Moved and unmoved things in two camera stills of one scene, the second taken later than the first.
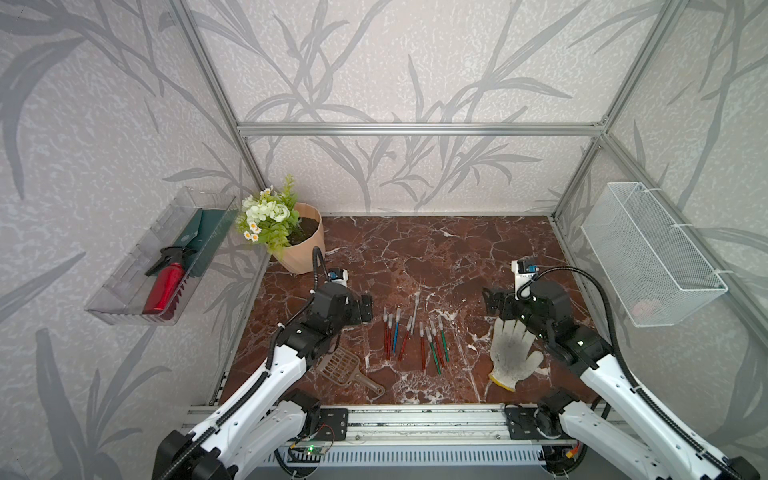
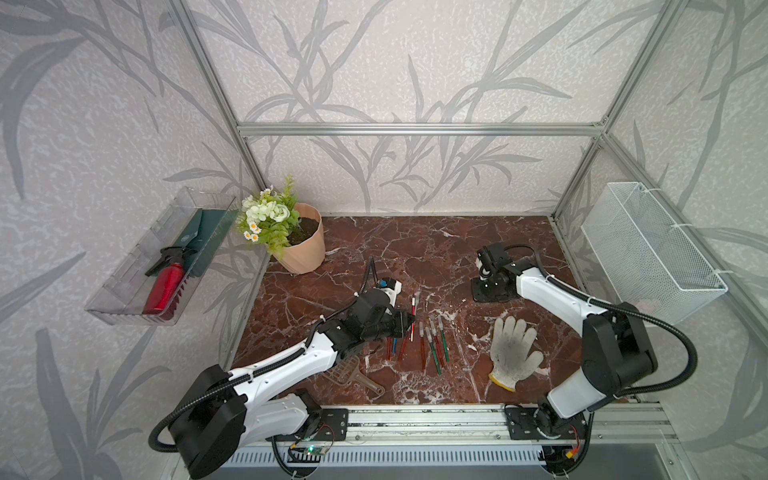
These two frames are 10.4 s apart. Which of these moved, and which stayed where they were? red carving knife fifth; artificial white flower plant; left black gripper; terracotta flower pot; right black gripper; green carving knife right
Moved: left black gripper; right black gripper
Stayed: terracotta flower pot; green carving knife right; red carving knife fifth; artificial white flower plant
